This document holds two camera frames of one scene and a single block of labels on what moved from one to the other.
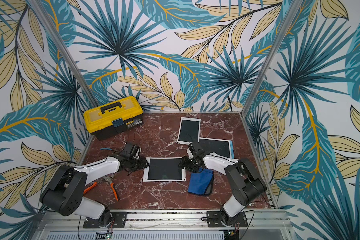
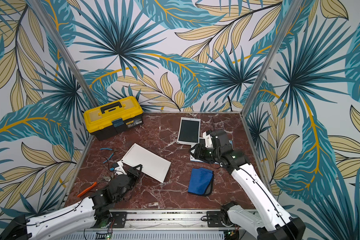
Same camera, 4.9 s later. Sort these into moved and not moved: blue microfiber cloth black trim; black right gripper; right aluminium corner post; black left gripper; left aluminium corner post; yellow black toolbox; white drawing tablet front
Moved: black right gripper; black left gripper
Not moved: blue microfiber cloth black trim; yellow black toolbox; white drawing tablet front; right aluminium corner post; left aluminium corner post
